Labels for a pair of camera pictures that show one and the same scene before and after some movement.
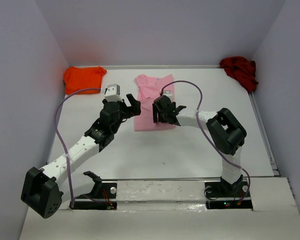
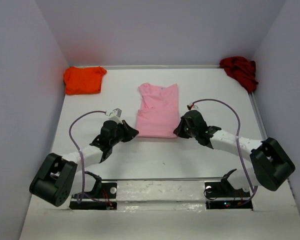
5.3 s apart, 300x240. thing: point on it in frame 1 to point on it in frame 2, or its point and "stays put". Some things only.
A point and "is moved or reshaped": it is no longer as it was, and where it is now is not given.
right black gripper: [163, 110] to [184, 125]
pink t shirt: [147, 89] is moved or reshaped
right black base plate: [217, 197] stays put
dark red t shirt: [243, 70] stays put
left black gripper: [127, 108] to [125, 128]
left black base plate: [105, 198] stays put
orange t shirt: [76, 78] stays put
